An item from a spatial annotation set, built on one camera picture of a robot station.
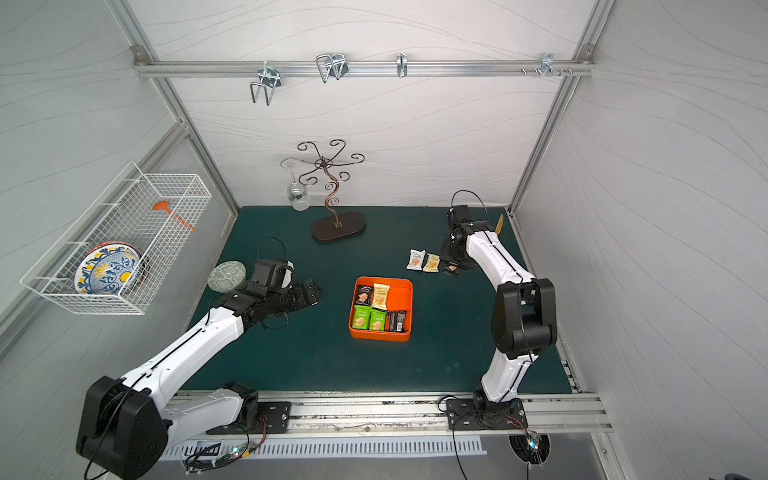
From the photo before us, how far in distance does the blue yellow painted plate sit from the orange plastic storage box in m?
0.53

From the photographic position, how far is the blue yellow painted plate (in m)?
0.59

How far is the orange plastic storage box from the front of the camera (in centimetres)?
88
